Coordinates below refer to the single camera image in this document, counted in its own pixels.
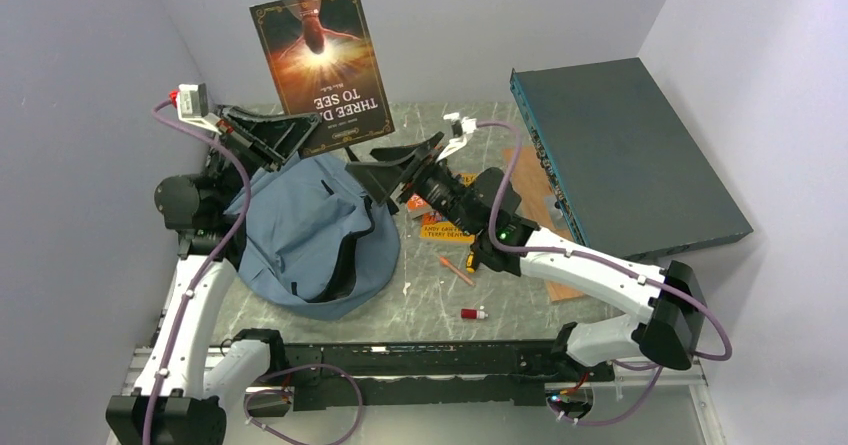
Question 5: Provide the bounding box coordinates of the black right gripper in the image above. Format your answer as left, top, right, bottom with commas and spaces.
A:
347, 131, 481, 236

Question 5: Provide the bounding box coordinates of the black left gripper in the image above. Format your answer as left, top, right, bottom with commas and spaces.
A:
201, 105, 320, 216

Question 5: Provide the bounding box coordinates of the dark Three Days book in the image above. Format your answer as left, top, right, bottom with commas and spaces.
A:
250, 0, 395, 157

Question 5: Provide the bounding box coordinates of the blue student backpack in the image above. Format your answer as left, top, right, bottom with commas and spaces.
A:
238, 155, 400, 321

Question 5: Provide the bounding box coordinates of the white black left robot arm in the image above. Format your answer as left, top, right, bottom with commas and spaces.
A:
105, 105, 319, 444

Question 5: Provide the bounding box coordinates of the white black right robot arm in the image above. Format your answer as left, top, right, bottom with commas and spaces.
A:
346, 133, 706, 380

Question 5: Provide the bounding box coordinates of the orange green Treehouse book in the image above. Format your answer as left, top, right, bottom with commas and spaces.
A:
406, 194, 433, 219

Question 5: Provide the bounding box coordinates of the orange blue Treehouse book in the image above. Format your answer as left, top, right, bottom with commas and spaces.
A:
416, 208, 474, 245

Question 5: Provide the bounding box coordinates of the orange pencil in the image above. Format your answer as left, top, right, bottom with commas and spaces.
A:
438, 255, 475, 287

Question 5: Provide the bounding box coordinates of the yellow black screwdriver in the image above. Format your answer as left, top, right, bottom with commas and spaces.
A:
465, 251, 480, 274

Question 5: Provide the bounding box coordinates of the brown wooden board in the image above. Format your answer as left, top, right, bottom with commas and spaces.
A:
502, 147, 584, 303

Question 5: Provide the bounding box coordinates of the small red white tube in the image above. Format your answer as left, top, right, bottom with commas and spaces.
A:
460, 308, 488, 320

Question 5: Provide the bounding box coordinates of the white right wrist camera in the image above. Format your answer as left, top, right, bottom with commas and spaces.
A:
437, 112, 477, 161

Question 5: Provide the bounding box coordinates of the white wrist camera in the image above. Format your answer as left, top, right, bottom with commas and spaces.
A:
437, 112, 477, 161
169, 83, 221, 134

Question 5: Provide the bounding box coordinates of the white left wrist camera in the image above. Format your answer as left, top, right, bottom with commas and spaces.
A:
169, 83, 221, 134

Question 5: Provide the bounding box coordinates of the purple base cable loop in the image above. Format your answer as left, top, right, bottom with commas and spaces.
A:
242, 362, 366, 445

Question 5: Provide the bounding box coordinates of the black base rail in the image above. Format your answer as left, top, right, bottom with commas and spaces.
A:
258, 340, 614, 411

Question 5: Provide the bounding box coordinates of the dark teal network switch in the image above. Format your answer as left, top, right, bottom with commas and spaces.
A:
510, 58, 753, 261

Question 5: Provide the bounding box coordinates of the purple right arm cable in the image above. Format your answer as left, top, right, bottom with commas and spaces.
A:
474, 119, 734, 429

